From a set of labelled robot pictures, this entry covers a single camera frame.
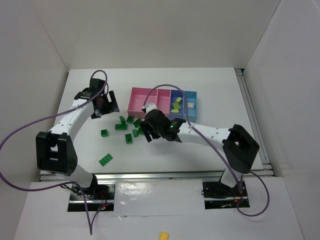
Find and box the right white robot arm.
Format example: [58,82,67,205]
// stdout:
[140,109,260,190]

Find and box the small green lego brick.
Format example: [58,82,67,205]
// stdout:
[132,129,139,138]

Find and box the green lego brick far left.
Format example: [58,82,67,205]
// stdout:
[100,129,109,138]

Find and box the green lego brick upper right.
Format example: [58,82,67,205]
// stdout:
[133,118,142,128]

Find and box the yellow lego brick foreground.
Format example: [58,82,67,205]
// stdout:
[159,232,169,240]

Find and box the green lego brick bottom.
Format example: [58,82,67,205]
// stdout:
[98,153,113,167]

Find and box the beige lego brick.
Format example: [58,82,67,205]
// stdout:
[187,102,195,109]

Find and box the purple blue container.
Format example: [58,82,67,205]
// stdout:
[169,89,184,120]

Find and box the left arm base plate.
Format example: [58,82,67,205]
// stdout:
[67,184,115,212]

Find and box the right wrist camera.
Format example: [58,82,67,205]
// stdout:
[141,102,158,114]

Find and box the large pink container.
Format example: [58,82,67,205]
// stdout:
[127,87,152,119]

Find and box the aluminium rail right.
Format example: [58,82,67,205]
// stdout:
[234,68,275,177]

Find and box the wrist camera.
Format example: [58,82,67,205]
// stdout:
[74,91,95,101]
[141,102,158,114]

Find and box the lime lego brick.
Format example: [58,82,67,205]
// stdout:
[172,102,181,110]

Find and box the aluminium rail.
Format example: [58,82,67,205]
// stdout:
[234,68,275,177]
[39,169,231,182]

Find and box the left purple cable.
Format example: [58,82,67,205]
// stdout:
[0,69,109,235]

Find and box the green lego brick lower centre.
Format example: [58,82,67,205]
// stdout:
[125,133,133,144]

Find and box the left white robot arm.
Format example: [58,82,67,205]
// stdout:
[35,78,119,189]

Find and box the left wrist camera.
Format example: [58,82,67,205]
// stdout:
[74,91,95,101]

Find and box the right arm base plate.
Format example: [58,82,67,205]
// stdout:
[201,181,250,210]

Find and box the green lego brick centre right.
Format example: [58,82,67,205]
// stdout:
[138,127,144,135]

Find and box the aluminium rail front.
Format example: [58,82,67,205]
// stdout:
[39,169,231,182]

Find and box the small pink container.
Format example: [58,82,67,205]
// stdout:
[156,88,171,117]

